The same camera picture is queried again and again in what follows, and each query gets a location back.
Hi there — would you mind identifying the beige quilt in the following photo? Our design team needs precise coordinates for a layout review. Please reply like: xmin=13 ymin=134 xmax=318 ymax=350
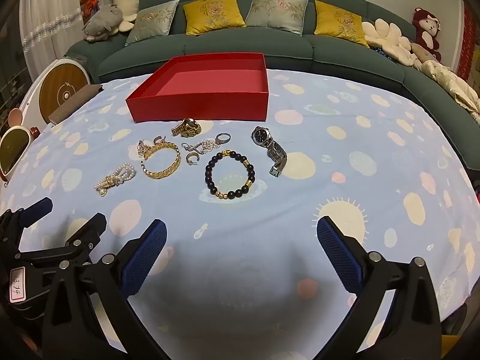
xmin=420 ymin=60 xmax=480 ymax=122

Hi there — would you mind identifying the gold cuff bangle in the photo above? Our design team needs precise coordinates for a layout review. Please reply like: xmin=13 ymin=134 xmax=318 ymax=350
xmin=140 ymin=141 xmax=182 ymax=179

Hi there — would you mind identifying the yellow embroidered cushion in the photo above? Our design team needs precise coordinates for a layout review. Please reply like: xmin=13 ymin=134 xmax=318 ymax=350
xmin=183 ymin=0 xmax=247 ymax=36
xmin=314 ymin=0 xmax=370 ymax=47

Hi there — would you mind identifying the white flower cushion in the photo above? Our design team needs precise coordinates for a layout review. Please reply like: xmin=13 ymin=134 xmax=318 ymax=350
xmin=362 ymin=19 xmax=415 ymax=68

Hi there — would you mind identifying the red cardboard box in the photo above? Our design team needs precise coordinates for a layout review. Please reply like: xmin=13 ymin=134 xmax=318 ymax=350
xmin=125 ymin=53 xmax=269 ymax=124

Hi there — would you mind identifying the green sofa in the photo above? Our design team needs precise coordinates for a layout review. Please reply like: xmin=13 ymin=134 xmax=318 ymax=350
xmin=62 ymin=0 xmax=480 ymax=169

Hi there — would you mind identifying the pearl bracelet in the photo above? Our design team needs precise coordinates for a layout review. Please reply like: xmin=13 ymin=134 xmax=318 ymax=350
xmin=95 ymin=162 xmax=136 ymax=197

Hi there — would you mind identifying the dark bead bracelet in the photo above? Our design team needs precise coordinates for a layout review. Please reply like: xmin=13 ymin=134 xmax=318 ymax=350
xmin=205 ymin=151 xmax=256 ymax=200

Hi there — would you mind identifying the silver tinsel garland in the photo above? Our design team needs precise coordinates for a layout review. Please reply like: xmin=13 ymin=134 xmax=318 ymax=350
xmin=22 ymin=9 xmax=82 ymax=51

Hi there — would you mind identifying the silver wristwatch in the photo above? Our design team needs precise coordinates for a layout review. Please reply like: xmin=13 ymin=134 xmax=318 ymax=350
xmin=251 ymin=125 xmax=287 ymax=178

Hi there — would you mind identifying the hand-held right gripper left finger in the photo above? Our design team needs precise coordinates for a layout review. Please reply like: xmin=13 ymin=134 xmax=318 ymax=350
xmin=41 ymin=218 xmax=168 ymax=360

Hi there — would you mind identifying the brown mat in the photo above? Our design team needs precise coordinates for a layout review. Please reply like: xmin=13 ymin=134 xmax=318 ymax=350
xmin=48 ymin=84 xmax=104 ymax=124

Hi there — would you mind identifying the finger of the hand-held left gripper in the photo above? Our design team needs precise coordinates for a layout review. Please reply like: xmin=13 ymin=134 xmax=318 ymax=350
xmin=15 ymin=212 xmax=108 ymax=271
xmin=0 ymin=197 xmax=53 ymax=256

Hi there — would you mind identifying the blue printed blanket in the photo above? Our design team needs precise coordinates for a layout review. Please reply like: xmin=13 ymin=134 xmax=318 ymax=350
xmin=0 ymin=68 xmax=477 ymax=360

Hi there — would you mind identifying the grey embroidered cushion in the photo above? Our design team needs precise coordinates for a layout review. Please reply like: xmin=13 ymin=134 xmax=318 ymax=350
xmin=245 ymin=0 xmax=309 ymax=36
xmin=125 ymin=0 xmax=180 ymax=47

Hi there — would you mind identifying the white round wooden-top stool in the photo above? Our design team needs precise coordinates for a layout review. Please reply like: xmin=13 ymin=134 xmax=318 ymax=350
xmin=17 ymin=58 xmax=92 ymax=128

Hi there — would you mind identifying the red wall hanging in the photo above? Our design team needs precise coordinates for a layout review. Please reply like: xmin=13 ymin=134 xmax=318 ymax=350
xmin=459 ymin=4 xmax=480 ymax=79

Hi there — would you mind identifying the silver flower chain bracelet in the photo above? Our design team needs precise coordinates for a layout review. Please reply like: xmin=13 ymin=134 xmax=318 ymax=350
xmin=181 ymin=139 xmax=217 ymax=155

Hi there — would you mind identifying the beige plush toy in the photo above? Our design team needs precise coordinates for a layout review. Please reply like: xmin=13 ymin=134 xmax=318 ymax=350
xmin=410 ymin=42 xmax=437 ymax=69

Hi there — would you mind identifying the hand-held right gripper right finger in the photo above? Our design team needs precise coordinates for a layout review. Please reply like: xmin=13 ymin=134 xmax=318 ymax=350
xmin=311 ymin=215 xmax=443 ymax=360

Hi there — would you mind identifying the white rimmed round object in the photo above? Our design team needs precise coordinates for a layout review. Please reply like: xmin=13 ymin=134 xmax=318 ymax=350
xmin=0 ymin=108 xmax=40 ymax=181

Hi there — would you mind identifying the red monkey plush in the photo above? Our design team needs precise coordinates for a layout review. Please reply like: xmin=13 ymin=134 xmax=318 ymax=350
xmin=412 ymin=7 xmax=443 ymax=62

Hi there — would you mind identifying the grey pig plush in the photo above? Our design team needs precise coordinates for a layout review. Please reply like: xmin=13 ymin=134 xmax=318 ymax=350
xmin=82 ymin=3 xmax=126 ymax=43

